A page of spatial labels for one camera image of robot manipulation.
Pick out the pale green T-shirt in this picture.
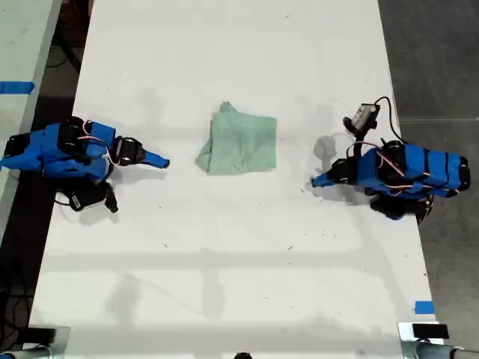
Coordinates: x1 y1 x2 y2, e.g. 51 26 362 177
194 100 278 176

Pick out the long blue tape strip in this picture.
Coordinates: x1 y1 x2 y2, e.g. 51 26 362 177
0 81 36 94

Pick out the pale side table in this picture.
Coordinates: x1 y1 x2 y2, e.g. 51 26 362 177
0 0 63 240

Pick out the small black box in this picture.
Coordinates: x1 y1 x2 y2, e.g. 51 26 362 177
412 323 449 340
22 326 57 345

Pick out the black camera stalk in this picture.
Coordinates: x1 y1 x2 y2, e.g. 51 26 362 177
353 129 375 146

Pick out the grey black camera box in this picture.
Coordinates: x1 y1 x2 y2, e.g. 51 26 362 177
343 103 382 134

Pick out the black camera box white label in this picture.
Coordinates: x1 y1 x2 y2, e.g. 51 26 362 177
68 182 120 214

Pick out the black floor cable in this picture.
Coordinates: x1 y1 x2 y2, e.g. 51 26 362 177
45 35 82 71
0 283 35 352

